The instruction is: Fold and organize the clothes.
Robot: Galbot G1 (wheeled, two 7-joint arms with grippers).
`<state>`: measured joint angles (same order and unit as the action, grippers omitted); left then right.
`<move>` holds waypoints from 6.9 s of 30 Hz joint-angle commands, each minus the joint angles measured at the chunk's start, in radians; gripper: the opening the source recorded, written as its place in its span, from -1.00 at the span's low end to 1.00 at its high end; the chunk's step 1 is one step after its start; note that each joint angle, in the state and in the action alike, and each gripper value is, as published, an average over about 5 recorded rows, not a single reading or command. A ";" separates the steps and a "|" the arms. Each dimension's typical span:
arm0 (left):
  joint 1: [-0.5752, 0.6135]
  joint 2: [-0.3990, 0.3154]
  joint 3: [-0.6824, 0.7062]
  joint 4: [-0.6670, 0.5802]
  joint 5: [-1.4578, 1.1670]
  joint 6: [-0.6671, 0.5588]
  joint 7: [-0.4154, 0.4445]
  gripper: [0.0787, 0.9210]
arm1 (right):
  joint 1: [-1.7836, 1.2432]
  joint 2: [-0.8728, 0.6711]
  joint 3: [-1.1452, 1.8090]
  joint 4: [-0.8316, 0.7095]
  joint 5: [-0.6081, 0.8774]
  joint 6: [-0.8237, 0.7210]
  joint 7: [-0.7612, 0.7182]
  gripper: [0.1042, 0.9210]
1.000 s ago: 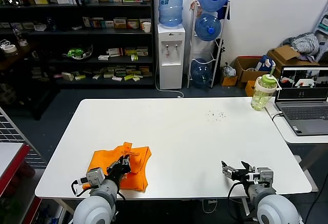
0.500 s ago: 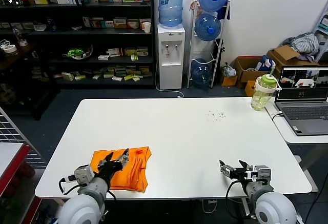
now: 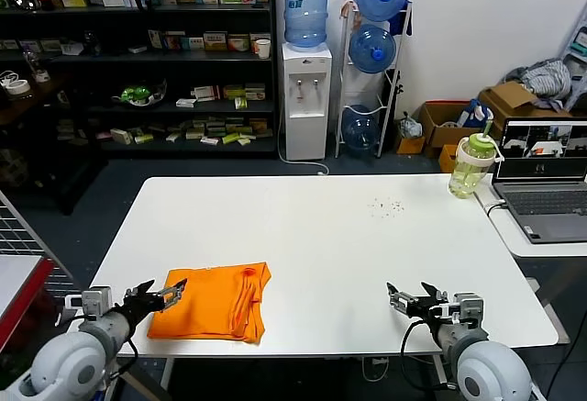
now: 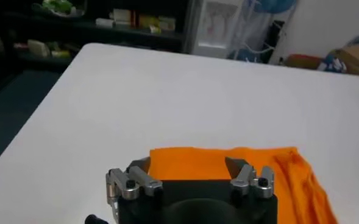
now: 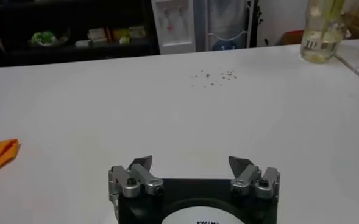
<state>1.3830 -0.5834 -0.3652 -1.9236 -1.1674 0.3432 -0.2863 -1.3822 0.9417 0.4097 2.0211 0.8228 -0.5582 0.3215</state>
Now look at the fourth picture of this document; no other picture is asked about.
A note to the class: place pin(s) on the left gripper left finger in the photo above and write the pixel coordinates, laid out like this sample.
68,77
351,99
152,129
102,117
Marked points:
139,178

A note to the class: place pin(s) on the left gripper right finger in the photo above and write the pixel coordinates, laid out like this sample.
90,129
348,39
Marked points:
244,177

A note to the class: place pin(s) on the orange t-shirt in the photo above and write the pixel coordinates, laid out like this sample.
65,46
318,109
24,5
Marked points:
191,164

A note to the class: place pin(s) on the blue water jug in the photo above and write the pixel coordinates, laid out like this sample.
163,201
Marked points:
243,56
275,5

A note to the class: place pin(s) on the open cardboard box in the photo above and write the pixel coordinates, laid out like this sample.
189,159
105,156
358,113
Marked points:
302,61

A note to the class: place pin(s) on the blue and white bag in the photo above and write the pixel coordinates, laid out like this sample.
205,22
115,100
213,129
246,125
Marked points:
331,64

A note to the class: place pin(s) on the white water dispenser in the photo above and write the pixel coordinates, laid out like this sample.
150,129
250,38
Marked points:
217,30

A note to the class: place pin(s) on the black shelf unit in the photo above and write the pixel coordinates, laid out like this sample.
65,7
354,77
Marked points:
90,33

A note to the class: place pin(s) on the large cardboard box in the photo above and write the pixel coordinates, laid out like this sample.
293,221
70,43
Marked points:
357,61

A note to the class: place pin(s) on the bowl with green fruit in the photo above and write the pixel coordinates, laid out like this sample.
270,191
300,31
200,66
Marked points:
60,6

